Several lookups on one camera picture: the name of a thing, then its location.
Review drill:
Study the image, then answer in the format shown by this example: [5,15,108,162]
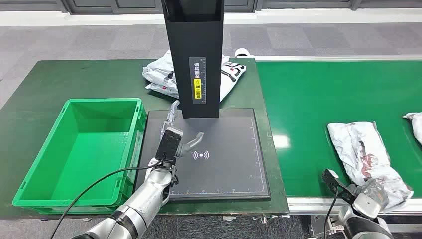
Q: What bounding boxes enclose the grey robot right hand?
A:
[361,178,390,208]

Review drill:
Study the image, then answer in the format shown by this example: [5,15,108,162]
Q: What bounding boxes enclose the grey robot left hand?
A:
[160,100,205,158]

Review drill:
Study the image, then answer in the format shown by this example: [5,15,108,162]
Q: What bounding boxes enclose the grey parcel red print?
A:
[327,121,414,214]

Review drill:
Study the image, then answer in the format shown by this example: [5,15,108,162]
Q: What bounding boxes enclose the grey parcel brown-red print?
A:
[403,112,422,146]

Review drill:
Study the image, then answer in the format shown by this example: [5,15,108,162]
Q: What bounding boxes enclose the white parcel red dot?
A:
[145,82,180,100]

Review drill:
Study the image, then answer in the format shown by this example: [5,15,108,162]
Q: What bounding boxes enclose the white parcel black print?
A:
[142,49,247,103]

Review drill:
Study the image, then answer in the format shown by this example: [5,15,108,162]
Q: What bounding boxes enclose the green conveyor belt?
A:
[256,60,422,199]

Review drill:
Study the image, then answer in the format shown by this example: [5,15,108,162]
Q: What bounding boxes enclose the yellow black label sticker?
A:
[188,57,207,105]

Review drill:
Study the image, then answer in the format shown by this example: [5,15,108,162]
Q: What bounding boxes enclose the black scanner column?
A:
[161,0,225,119]

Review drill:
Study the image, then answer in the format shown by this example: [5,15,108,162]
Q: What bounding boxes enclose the green plastic crate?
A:
[12,98,147,215]

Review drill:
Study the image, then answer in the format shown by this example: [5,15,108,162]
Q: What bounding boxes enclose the dark green table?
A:
[0,58,290,220]

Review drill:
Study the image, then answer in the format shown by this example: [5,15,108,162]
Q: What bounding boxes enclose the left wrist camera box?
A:
[155,127,184,165]

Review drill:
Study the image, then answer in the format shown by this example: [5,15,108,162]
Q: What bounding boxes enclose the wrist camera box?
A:
[155,127,184,165]
[322,169,358,205]

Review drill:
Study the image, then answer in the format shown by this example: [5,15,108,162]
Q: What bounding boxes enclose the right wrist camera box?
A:
[322,169,358,205]

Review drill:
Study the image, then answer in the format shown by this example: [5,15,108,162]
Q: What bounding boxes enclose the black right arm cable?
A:
[323,186,340,239]

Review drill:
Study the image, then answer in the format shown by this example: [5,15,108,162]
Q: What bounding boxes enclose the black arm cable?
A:
[323,186,340,239]
[49,161,166,239]

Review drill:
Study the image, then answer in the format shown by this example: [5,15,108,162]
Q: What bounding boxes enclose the black scanner base plate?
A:
[135,108,272,202]

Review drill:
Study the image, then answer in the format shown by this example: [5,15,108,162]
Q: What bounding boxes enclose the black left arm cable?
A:
[49,161,166,239]

